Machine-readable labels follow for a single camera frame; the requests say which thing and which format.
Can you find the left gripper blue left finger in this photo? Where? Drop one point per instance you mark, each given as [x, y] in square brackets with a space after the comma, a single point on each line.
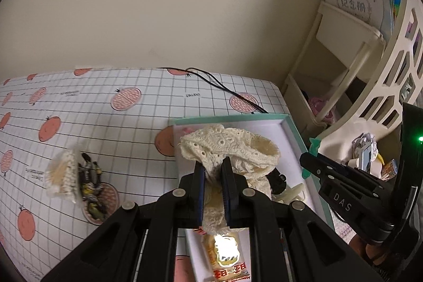
[192, 207]

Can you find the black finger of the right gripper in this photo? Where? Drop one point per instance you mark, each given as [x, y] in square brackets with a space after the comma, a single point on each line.
[323, 167]

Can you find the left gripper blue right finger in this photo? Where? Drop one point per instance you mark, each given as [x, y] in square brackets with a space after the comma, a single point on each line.
[232, 186]

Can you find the cream lace cloth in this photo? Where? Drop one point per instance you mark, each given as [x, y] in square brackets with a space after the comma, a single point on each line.
[251, 155]

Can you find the yellow snack packet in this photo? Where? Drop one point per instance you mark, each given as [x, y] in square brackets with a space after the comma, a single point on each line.
[220, 257]

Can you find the black gold transformer toy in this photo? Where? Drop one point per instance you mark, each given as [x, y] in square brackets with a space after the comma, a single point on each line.
[91, 188]

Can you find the cotton swab bag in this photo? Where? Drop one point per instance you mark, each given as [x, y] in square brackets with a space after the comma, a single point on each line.
[61, 177]

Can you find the green ribbon bow clip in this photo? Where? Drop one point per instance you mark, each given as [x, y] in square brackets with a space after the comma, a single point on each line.
[314, 146]

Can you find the black toy car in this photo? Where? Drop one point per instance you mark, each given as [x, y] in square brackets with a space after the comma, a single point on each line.
[277, 182]

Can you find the pink hair roller clip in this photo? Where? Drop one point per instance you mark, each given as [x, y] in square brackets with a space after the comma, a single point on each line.
[188, 130]

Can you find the white teal-rimmed tray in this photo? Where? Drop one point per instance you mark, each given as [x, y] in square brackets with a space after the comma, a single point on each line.
[280, 129]

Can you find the small colourful box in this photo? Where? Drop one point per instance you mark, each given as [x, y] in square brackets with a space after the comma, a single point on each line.
[389, 170]

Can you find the pink white crochet mat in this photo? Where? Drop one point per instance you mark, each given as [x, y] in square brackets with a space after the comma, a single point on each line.
[343, 230]

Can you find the white shelf unit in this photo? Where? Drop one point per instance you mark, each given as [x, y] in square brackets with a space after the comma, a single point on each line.
[348, 79]

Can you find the pomegranate grid tablecloth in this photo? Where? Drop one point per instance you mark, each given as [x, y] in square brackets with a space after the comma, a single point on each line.
[118, 117]

